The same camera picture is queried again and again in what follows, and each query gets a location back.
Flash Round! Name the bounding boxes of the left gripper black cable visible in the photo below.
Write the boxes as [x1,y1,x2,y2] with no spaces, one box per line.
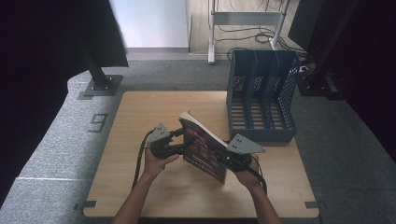
[131,128,157,191]

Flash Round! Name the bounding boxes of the black post with base plate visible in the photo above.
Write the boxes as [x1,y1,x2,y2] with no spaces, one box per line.
[81,46,124,98]

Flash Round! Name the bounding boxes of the white metal stand frame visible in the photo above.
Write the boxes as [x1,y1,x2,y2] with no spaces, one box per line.
[207,0,291,65]

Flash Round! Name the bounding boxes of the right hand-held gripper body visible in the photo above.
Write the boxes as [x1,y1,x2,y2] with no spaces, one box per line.
[223,133,267,174]

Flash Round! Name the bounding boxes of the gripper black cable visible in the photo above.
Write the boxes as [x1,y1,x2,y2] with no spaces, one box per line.
[131,128,157,191]
[247,154,269,195]

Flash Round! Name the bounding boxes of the black curtain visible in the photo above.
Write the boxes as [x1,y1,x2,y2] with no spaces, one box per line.
[0,0,130,208]

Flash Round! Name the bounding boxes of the black stand with dark base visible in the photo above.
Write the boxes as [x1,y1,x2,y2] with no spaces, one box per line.
[296,0,359,101]

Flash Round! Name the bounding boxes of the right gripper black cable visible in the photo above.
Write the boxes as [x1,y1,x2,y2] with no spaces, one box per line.
[247,154,269,195]

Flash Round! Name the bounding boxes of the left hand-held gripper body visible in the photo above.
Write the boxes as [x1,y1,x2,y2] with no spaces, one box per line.
[146,122,185,161]

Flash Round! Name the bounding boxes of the purple glossy magazine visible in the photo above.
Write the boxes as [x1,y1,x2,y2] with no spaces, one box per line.
[178,110,231,185]

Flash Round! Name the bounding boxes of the person's right hand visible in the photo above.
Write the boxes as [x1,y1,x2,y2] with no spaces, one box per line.
[233,154,262,189]

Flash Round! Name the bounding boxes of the black floor cables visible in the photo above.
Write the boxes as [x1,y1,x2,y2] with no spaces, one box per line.
[214,0,310,62]

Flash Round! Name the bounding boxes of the blue plastic file rack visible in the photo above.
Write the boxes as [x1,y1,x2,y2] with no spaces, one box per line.
[226,49,302,144]

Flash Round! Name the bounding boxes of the person's left hand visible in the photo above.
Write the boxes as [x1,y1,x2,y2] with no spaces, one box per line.
[142,148,181,183]

